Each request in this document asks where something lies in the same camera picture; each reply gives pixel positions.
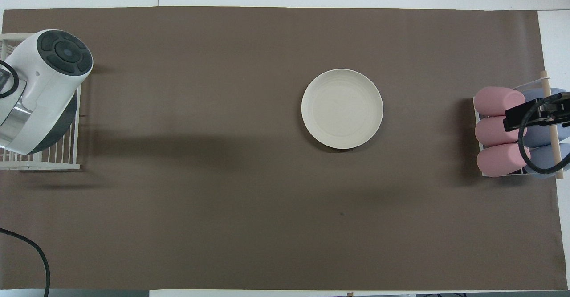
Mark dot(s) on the brown table mat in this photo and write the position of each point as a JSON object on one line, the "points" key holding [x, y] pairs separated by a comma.
{"points": [[200, 154]]}

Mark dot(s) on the pink plastic cup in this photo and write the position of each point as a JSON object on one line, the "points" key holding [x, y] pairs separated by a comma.
{"points": [[501, 160], [494, 101], [492, 131]]}

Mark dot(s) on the cream round plate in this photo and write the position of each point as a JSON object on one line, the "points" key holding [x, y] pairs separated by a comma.
{"points": [[342, 109]]}

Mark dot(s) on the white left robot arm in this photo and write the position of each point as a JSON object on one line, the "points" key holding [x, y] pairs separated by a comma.
{"points": [[44, 92]]}

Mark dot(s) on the blue plastic cup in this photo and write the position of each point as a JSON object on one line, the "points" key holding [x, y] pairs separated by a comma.
{"points": [[539, 136], [543, 156], [534, 95]]}

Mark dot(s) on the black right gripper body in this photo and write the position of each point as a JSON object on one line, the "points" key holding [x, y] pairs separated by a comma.
{"points": [[556, 107]]}

